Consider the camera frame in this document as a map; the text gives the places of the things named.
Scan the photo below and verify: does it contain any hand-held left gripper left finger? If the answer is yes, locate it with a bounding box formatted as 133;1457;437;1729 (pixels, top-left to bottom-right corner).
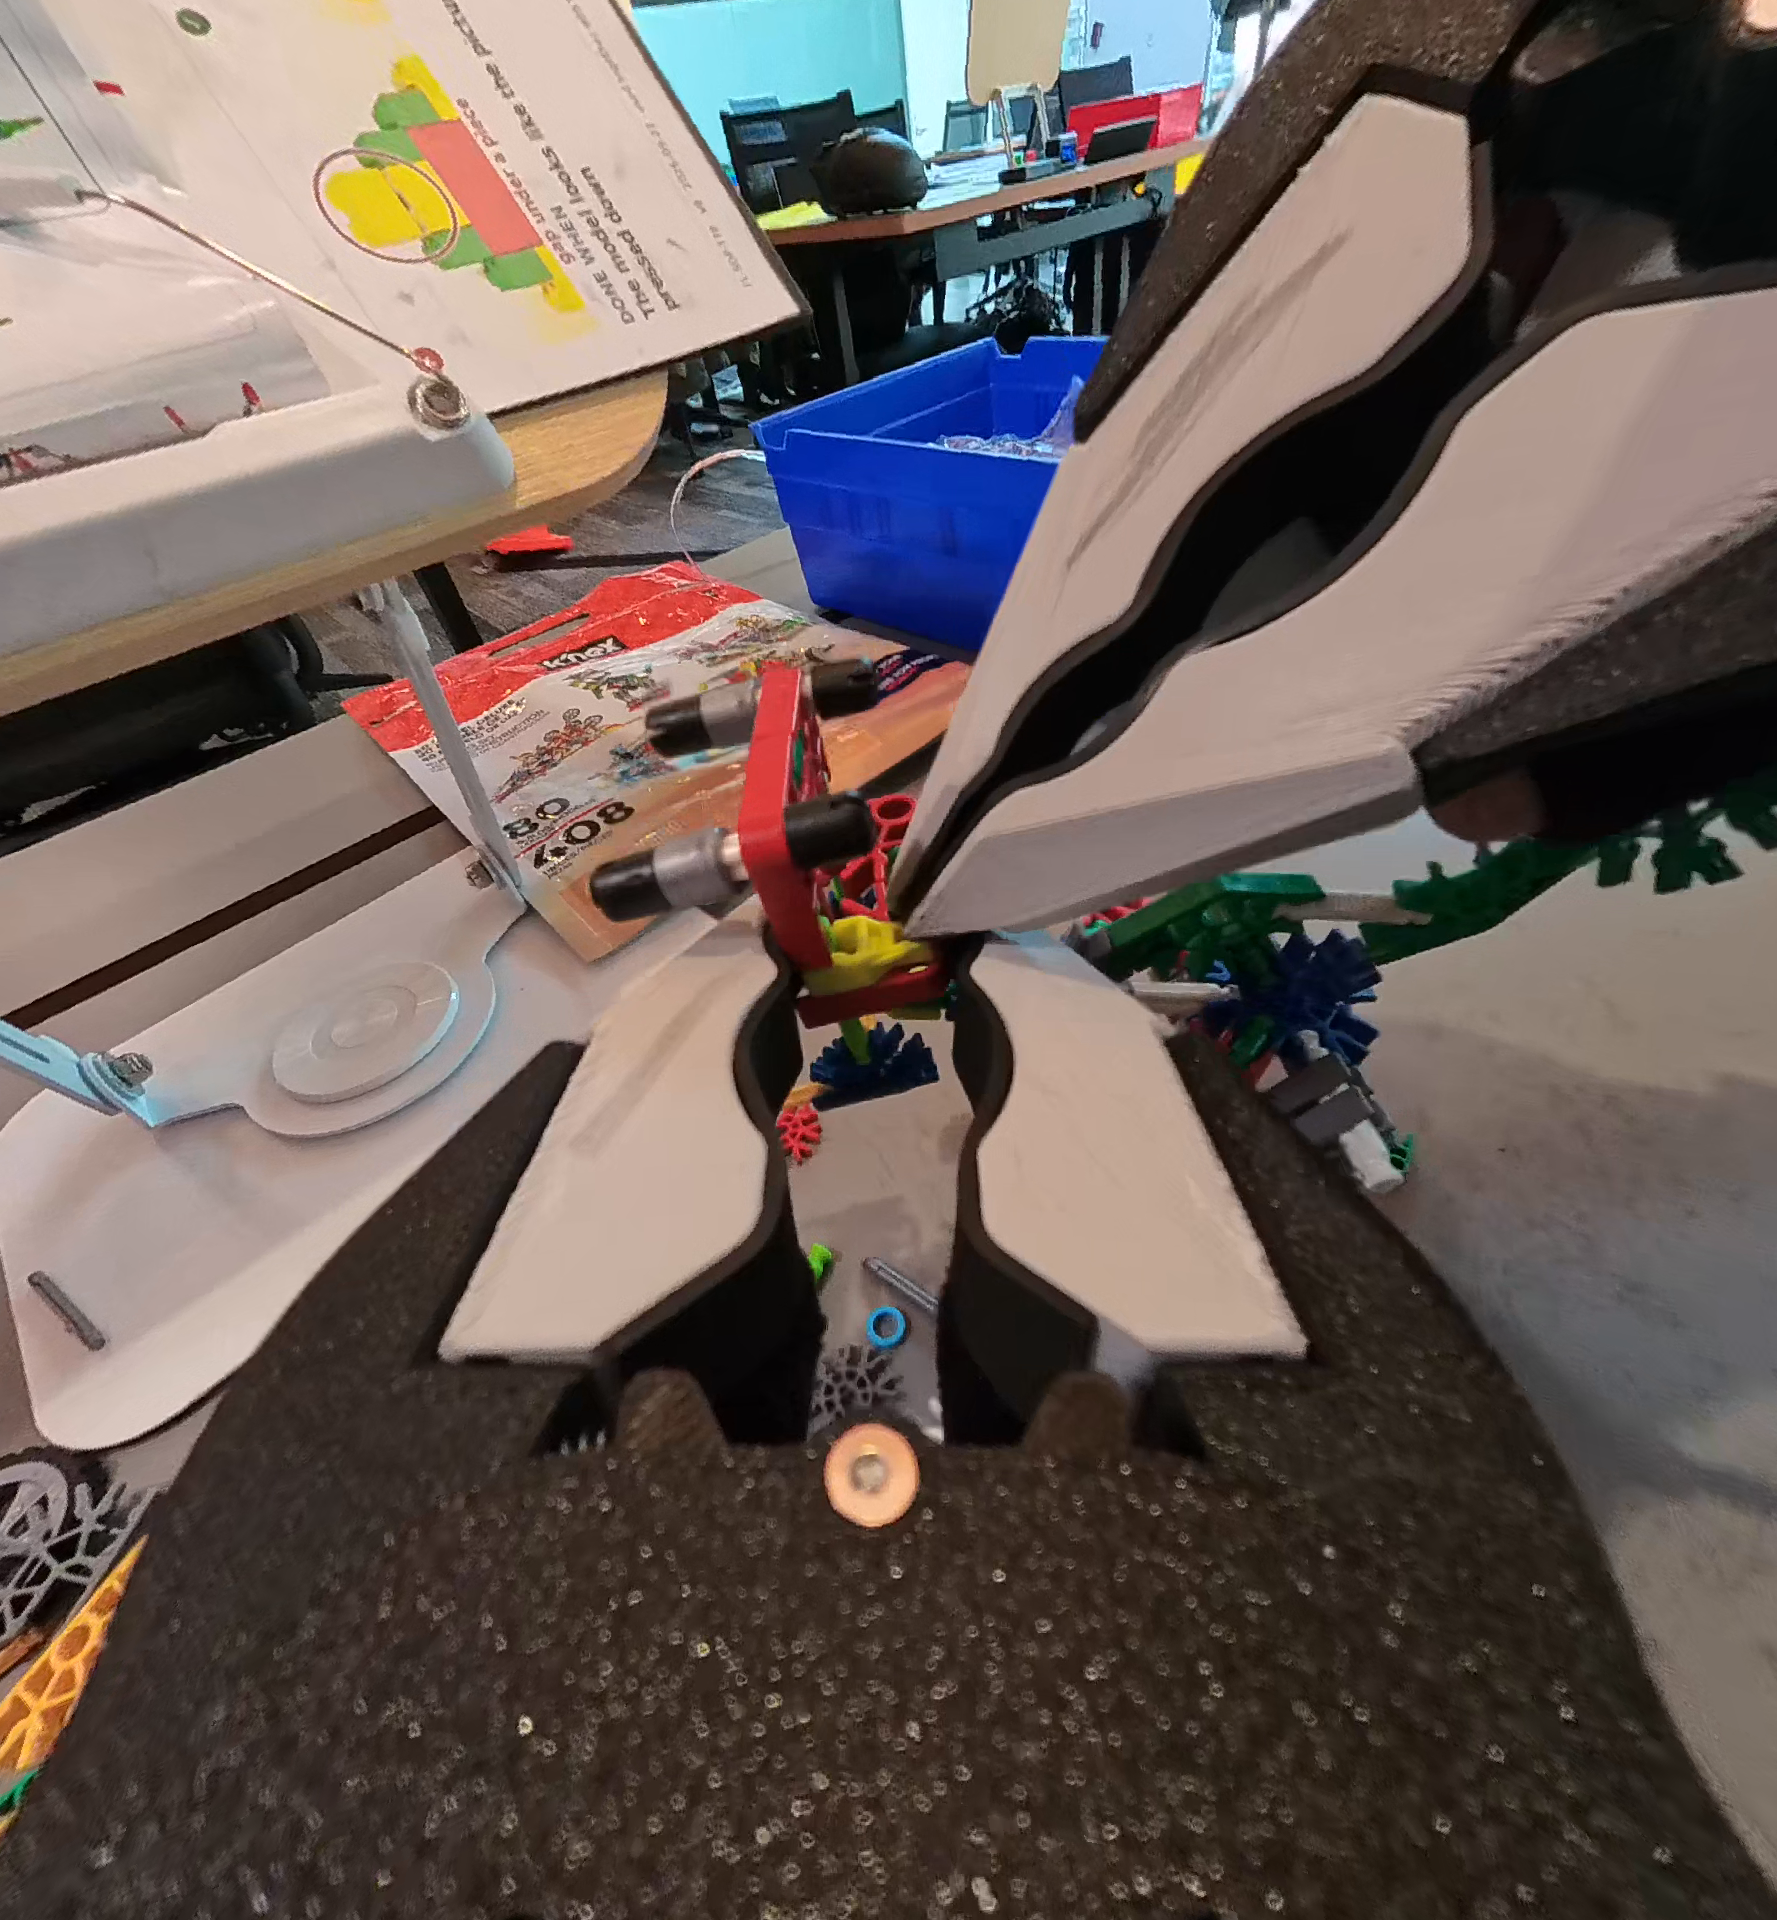
440;951;805;1368

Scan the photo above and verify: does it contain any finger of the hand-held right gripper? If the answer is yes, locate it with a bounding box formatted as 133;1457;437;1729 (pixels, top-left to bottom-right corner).
896;258;1777;946
887;89;1495;909

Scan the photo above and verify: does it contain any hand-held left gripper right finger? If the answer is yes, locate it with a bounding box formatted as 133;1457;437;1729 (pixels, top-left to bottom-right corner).
949;944;1309;1364

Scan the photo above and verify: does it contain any colourful construction toy model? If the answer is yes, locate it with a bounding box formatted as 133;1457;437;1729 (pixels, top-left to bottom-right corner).
586;660;1777;1200

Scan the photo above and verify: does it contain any person's right hand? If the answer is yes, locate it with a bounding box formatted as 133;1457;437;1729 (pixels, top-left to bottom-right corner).
1428;759;1550;845

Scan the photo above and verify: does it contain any clear plastic wrap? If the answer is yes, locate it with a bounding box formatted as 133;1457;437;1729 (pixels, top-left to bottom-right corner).
949;383;1088;456

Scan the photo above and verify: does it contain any black and wood panel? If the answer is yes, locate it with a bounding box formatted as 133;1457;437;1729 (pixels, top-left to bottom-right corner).
969;0;1067;94

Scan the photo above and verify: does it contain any long wooden office desk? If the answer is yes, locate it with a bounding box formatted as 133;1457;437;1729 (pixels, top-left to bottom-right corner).
760;141;1206;348

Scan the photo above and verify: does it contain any small dark grey connector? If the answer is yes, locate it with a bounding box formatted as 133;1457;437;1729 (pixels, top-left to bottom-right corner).
809;1344;902;1442

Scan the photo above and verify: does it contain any black rounded bag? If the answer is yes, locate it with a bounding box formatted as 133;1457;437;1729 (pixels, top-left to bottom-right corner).
821;128;931;215

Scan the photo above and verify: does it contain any blue storage bin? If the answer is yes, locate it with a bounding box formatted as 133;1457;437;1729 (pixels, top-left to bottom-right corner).
752;337;1115;649

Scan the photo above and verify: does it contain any printed toy packaging bag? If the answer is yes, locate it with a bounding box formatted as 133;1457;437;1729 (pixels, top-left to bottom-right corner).
345;560;971;965

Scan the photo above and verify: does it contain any white and blue document stand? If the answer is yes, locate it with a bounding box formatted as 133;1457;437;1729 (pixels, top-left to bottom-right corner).
0;371;673;744

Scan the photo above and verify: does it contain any white instruction board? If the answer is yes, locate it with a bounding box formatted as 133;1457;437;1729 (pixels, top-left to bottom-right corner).
0;0;812;415

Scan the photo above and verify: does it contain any orange fan connector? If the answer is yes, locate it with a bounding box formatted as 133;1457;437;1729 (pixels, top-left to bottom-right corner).
0;1542;152;1777

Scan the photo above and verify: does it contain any clear picture sleeve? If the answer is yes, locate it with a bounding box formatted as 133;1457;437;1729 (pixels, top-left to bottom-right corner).
0;0;333;460

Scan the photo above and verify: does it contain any clear suction cup mount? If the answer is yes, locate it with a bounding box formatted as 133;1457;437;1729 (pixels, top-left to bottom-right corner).
269;961;459;1106

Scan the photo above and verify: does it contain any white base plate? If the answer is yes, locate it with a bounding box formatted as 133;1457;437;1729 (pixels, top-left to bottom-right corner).
0;885;717;1450

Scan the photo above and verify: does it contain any thin metal wire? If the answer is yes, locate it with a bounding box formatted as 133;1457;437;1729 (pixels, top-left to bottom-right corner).
79;186;443;404

